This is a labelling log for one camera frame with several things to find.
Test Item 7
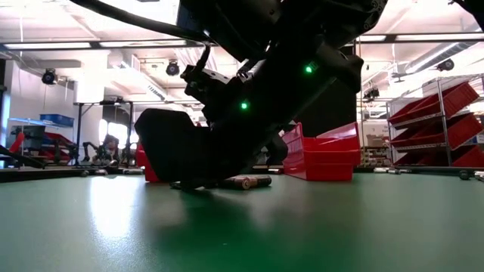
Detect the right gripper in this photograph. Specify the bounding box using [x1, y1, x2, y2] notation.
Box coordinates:
[134, 63, 299, 190]

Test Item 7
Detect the red plastic bin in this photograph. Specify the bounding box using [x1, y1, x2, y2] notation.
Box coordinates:
[281, 121, 362, 182]
[135, 141, 162, 184]

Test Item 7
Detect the copper and black battery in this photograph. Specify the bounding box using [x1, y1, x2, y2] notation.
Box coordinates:
[219, 175, 253, 191]
[249, 174, 273, 188]

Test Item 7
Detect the green table mat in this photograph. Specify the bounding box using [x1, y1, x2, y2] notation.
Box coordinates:
[0, 172, 484, 272]

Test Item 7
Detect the black divider panel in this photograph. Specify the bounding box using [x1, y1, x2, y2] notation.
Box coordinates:
[294, 81, 358, 137]

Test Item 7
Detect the red storage bin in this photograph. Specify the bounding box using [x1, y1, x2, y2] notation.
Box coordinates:
[43, 131, 76, 162]

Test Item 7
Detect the blue storage bin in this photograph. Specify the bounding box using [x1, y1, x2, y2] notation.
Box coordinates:
[39, 113, 75, 128]

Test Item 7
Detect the cardboard box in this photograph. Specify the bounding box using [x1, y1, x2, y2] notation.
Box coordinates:
[365, 134, 386, 148]

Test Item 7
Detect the dark cart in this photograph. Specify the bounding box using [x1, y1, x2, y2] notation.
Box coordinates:
[10, 125, 48, 169]

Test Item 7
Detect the red shelf bin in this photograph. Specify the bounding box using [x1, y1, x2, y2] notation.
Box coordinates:
[388, 82, 480, 125]
[391, 113, 484, 150]
[392, 145, 484, 168]

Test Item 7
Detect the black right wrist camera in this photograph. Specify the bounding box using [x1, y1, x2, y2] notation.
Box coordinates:
[180, 63, 230, 101]

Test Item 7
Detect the black ceiling camera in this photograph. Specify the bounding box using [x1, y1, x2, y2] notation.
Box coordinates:
[436, 58, 455, 73]
[41, 68, 58, 85]
[165, 60, 181, 77]

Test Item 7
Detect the black rig frame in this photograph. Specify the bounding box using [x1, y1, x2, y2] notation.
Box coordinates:
[74, 100, 134, 167]

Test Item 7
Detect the black right camera cable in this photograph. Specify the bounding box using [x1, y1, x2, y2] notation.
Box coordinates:
[70, 0, 211, 42]

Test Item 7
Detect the metal wire shelf rack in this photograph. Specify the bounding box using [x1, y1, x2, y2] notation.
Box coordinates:
[385, 73, 484, 168]

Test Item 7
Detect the silver ventilation duct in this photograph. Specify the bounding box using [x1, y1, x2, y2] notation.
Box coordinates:
[404, 41, 477, 75]

